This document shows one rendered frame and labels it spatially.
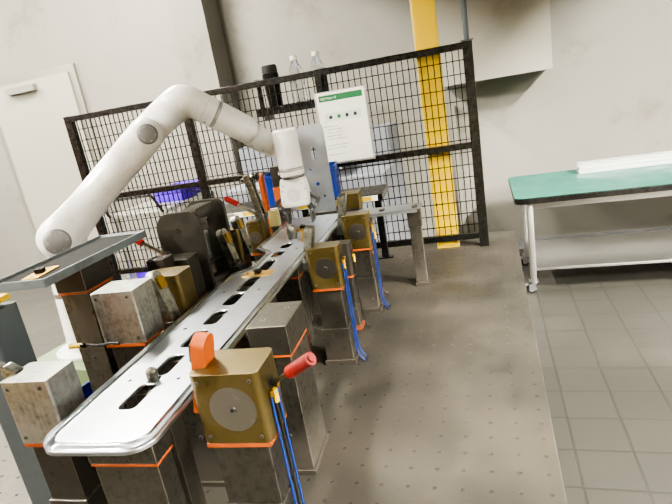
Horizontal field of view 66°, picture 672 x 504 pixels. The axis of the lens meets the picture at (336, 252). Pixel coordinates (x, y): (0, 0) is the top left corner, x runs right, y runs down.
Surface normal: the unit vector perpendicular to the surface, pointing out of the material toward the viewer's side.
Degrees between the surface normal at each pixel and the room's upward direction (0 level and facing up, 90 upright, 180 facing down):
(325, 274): 90
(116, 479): 90
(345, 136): 90
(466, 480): 0
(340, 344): 90
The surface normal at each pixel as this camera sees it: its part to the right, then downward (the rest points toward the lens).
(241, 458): -0.20, 0.30
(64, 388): 0.97, -0.10
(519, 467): -0.16, -0.95
